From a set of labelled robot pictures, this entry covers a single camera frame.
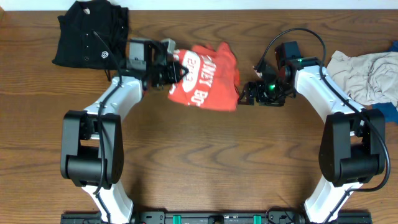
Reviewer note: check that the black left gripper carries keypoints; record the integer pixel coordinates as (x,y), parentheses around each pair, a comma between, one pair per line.
(171,76)

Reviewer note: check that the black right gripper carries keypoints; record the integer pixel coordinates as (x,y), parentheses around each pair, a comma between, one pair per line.
(260,97)

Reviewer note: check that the orange red t-shirt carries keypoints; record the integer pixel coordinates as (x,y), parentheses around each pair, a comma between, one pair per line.
(212,79)

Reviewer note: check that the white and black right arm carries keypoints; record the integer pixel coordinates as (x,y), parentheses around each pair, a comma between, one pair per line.
(353,155)

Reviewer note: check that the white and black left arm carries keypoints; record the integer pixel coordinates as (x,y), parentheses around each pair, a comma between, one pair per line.
(92,154)

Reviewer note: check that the folded black shirt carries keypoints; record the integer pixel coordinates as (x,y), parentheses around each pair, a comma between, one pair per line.
(93,34)

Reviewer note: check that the beige crumpled shirt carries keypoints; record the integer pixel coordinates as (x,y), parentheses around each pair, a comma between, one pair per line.
(368,79)

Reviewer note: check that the blue cloth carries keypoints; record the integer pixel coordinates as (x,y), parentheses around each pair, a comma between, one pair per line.
(388,109)

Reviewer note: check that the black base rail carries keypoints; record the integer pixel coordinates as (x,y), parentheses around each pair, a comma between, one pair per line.
(274,215)

